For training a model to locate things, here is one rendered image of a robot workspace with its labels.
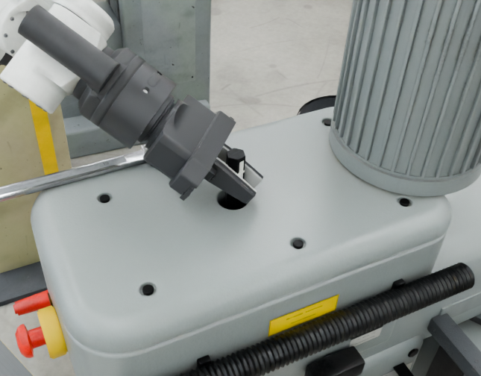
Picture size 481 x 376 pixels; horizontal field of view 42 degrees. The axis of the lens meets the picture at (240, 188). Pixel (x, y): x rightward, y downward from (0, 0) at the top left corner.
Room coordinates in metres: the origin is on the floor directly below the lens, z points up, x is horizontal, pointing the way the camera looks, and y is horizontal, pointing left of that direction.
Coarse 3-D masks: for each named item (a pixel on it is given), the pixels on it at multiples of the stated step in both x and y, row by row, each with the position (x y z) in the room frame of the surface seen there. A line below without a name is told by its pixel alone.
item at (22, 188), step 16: (144, 144) 0.61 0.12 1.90; (112, 160) 0.58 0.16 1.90; (128, 160) 0.58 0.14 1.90; (144, 160) 0.58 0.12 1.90; (48, 176) 0.54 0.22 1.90; (64, 176) 0.54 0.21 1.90; (80, 176) 0.54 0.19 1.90; (0, 192) 0.51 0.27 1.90; (16, 192) 0.51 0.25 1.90; (32, 192) 0.52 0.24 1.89
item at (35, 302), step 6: (36, 294) 0.51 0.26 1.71; (42, 294) 0.51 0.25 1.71; (24, 300) 0.50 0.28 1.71; (30, 300) 0.50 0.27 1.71; (36, 300) 0.50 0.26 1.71; (42, 300) 0.50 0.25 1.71; (48, 300) 0.50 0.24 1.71; (18, 306) 0.49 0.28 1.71; (24, 306) 0.49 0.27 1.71; (30, 306) 0.49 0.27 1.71; (36, 306) 0.50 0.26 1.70; (42, 306) 0.50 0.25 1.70; (18, 312) 0.49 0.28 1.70; (24, 312) 0.49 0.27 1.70; (30, 312) 0.49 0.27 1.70
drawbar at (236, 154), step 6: (234, 150) 0.54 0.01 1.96; (240, 150) 0.54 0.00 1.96; (228, 156) 0.53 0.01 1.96; (234, 156) 0.53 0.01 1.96; (240, 156) 0.53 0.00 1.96; (228, 162) 0.52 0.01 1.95; (234, 162) 0.52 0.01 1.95; (234, 168) 0.52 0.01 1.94; (228, 198) 0.52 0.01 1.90; (234, 198) 0.52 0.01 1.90; (228, 204) 0.52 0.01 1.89; (234, 204) 0.52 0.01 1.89; (240, 204) 0.53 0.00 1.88
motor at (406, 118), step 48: (384, 0) 0.60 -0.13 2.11; (432, 0) 0.56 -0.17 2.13; (480, 0) 0.55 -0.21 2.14; (384, 48) 0.59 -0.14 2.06; (432, 48) 0.56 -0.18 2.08; (480, 48) 0.55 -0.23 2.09; (336, 96) 0.67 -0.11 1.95; (384, 96) 0.58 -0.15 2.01; (432, 96) 0.55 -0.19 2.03; (480, 96) 0.56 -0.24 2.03; (336, 144) 0.62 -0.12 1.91; (384, 144) 0.56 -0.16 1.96; (432, 144) 0.55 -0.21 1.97; (480, 144) 0.57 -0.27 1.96; (432, 192) 0.55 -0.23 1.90
